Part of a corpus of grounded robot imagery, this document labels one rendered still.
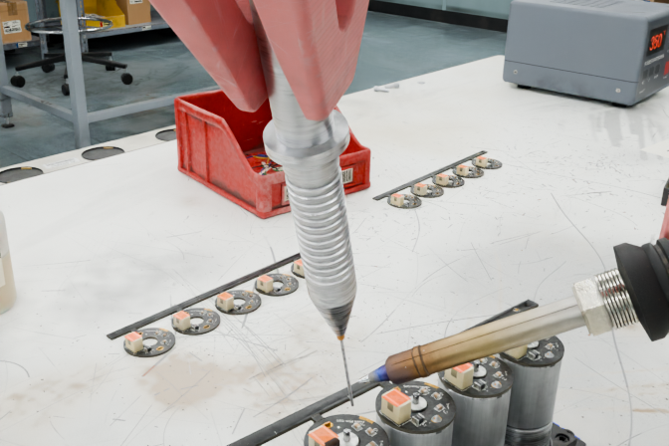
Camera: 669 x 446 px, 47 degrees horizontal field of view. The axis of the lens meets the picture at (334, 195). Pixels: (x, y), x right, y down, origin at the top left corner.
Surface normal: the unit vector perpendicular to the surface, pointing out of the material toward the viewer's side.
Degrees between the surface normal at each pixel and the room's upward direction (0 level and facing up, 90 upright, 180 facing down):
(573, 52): 90
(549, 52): 90
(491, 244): 0
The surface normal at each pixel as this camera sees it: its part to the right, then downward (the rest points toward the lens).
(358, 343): 0.02, -0.92
